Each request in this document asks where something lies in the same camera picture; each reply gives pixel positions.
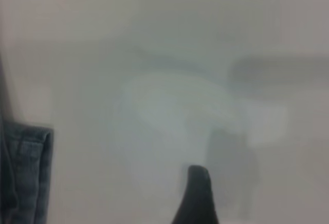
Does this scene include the blue denim shorts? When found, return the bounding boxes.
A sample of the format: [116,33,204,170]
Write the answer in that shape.
[0,121,54,224]

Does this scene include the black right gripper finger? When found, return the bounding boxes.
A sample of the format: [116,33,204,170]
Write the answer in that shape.
[171,164,219,224]

